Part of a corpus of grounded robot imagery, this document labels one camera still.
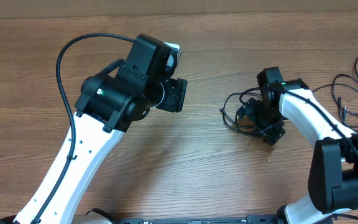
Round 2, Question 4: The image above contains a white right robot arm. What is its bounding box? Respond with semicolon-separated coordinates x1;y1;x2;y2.
237;67;358;223

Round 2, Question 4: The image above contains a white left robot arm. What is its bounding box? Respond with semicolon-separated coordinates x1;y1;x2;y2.
0;34;187;224

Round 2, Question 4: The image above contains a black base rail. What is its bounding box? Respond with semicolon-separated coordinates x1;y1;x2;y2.
73;207;291;224

